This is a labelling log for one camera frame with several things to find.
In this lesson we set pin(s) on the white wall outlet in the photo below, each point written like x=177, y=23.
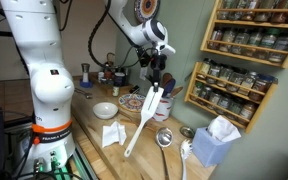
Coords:
x=143, y=74

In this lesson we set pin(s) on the blue tissue box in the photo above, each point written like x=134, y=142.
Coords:
x=209, y=150

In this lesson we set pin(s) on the white ceramic bowl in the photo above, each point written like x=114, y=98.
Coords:
x=105, y=111

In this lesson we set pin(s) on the metal spoon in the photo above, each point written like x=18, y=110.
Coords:
x=85, y=95

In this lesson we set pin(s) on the colourful decorative wall plate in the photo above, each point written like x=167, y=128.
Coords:
x=147, y=8

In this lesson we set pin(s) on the blue plastic holder cup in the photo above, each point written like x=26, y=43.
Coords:
x=85, y=85

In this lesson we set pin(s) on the patterned ceramic plate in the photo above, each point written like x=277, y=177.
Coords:
x=132, y=102

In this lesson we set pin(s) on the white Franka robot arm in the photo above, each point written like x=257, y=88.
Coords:
x=50, y=83

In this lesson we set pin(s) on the white spoon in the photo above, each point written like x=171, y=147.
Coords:
x=185, y=150

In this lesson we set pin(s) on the white paper napkin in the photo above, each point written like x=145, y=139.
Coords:
x=112, y=135

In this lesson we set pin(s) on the small shaker black lid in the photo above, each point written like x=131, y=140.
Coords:
x=116, y=91

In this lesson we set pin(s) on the dark can white lid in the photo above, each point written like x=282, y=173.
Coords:
x=119, y=80

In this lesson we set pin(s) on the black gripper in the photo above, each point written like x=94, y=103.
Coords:
x=158, y=61

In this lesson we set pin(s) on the dark brown wooden spoon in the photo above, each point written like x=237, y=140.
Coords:
x=166, y=79

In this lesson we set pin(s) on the wooden wall spice rack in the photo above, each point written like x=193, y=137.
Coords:
x=209, y=28
x=191, y=83

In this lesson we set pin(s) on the white slotted metal spatula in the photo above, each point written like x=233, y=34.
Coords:
x=150, y=103

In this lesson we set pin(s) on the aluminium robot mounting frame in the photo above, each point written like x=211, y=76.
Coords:
x=84, y=166

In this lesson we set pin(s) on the light wooden spoon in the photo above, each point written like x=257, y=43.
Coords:
x=127, y=115

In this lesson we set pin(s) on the light wooden utensil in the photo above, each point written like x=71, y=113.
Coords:
x=176, y=90

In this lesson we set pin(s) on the steel pepper grinder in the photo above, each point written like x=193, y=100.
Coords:
x=85, y=71

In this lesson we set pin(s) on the glass spice jar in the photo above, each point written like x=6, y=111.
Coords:
x=214, y=71
x=249, y=84
x=269, y=41
x=247, y=11
x=224, y=9
x=262, y=12
x=240, y=43
x=204, y=68
x=254, y=42
x=279, y=13
x=197, y=89
x=228, y=40
x=283, y=46
x=248, y=111
x=215, y=38
x=224, y=76
x=261, y=88
x=214, y=98
x=235, y=107
x=224, y=102
x=236, y=80
x=204, y=93

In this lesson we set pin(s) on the white chili print utensil bucket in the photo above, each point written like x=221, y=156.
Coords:
x=166, y=108

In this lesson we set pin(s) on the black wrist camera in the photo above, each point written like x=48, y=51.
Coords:
x=144, y=56

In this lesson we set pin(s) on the small metal dish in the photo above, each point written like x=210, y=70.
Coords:
x=186, y=131

